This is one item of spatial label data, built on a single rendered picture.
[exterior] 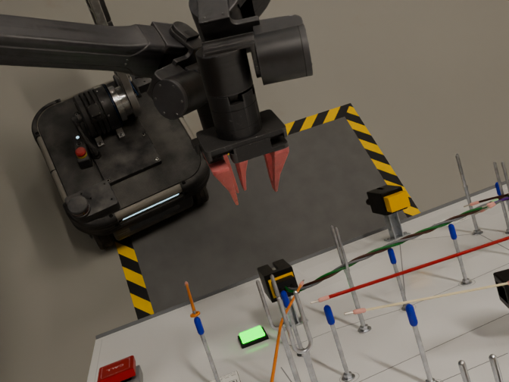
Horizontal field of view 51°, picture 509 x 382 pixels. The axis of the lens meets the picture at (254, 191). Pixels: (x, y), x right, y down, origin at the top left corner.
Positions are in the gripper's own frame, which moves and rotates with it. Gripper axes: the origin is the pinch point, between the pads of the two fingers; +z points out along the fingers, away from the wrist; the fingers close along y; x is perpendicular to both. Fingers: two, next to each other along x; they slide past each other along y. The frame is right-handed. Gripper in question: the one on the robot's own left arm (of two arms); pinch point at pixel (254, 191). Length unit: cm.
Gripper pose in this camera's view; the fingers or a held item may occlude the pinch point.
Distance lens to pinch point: 70.4
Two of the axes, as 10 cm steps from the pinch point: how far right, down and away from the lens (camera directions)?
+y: 9.4, -3.2, 1.4
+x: -2.8, -4.7, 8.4
